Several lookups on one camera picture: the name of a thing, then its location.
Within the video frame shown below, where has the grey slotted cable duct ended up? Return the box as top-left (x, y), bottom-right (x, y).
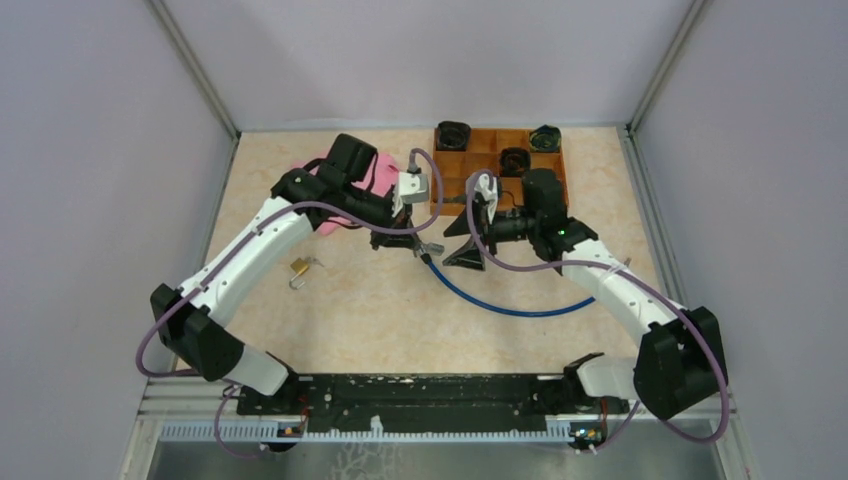
top-left (158, 414), bottom-right (601, 444)

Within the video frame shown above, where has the grey combination lock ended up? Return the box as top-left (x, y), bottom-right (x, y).
top-left (413, 242), bottom-right (445, 257)

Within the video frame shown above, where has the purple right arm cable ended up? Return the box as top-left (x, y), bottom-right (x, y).
top-left (464, 170), bottom-right (732, 455)

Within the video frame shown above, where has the blue ethernet cable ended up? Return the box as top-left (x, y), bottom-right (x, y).
top-left (420, 254), bottom-right (598, 319)

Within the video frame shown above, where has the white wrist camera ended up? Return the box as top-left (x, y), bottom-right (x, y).
top-left (393, 171), bottom-right (430, 215)
top-left (466, 170), bottom-right (500, 222)

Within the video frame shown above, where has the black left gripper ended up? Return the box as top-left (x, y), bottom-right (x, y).
top-left (341, 183), bottom-right (421, 250)

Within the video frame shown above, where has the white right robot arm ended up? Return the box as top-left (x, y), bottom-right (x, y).
top-left (445, 168), bottom-right (729, 421)

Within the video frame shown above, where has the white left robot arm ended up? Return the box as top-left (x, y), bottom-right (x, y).
top-left (150, 134), bottom-right (431, 414)

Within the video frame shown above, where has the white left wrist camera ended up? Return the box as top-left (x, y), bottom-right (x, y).
top-left (393, 171), bottom-right (430, 215)

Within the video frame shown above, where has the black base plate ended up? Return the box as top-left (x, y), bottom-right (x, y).
top-left (236, 368), bottom-right (630, 434)

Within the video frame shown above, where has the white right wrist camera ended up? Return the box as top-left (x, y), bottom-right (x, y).
top-left (466, 170), bottom-right (500, 222)

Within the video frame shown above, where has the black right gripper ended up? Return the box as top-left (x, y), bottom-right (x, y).
top-left (443, 197), bottom-right (539, 271)

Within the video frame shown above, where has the brass padlock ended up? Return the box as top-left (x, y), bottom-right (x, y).
top-left (288, 256), bottom-right (324, 291)

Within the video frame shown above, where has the pink cloth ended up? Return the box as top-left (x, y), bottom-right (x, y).
top-left (317, 153), bottom-right (400, 236)

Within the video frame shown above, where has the wooden compartment tray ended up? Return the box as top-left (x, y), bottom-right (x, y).
top-left (429, 127), bottom-right (570, 219)

